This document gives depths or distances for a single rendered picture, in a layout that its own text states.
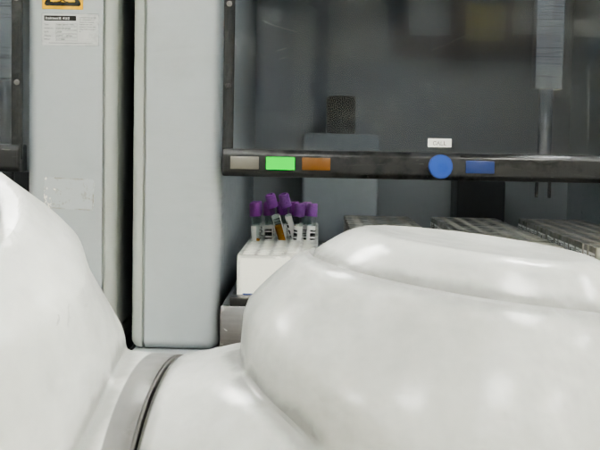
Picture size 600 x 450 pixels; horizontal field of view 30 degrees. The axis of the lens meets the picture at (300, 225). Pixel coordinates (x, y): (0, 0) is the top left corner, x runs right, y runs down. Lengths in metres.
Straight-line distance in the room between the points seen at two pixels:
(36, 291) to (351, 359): 0.10
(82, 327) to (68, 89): 1.12
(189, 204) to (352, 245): 1.10
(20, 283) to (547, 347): 0.15
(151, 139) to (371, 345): 1.14
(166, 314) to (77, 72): 0.33
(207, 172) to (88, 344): 1.09
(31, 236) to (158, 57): 1.10
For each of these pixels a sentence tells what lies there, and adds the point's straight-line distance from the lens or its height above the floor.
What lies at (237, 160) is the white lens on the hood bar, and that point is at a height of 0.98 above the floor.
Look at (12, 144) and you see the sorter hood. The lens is 1.47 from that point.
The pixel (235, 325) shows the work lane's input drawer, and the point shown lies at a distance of 1.36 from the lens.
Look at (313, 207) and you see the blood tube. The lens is 1.62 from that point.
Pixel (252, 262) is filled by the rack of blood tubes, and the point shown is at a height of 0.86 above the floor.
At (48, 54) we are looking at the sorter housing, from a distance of 1.48.
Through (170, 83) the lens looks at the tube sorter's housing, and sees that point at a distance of 1.45.
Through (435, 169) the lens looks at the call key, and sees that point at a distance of 1.40.
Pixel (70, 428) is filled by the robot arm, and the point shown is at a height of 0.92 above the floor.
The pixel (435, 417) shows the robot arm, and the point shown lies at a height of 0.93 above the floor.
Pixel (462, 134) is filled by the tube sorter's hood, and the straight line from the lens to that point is 1.43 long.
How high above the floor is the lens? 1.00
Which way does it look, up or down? 4 degrees down
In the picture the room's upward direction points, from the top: 1 degrees clockwise
